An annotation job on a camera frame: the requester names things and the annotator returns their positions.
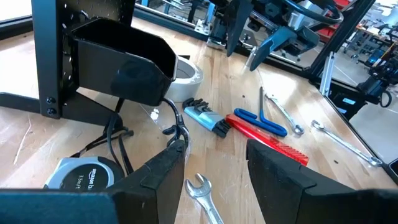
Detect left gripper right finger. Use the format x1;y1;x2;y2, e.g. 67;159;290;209
246;139;358;224

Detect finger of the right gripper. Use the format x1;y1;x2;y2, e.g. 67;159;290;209
226;0;254;57
248;26;298;72

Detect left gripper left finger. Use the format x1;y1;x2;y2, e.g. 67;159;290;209
107;139;188;224

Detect chrome combination wrench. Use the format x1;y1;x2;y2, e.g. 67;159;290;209
311;119;384;167
264;93;305;136
185;172;224;224

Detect red utility knife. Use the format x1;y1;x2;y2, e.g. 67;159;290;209
225;113;310;167

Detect blue T-handle hex key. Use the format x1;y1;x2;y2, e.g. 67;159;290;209
233;86;289;138

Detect grey hex key set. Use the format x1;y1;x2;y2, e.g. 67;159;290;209
182;97;232;139

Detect black grey tape measure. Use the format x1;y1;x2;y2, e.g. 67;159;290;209
42;156;126;191

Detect white tape roll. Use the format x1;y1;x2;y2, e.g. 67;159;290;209
164;55;205;103

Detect red storage bins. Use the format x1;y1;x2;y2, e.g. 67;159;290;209
317;0;351;43

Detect clear black safety glasses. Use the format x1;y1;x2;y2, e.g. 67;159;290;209
70;97;191;175

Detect black pegboard bin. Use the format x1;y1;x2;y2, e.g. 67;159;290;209
66;17;178;107

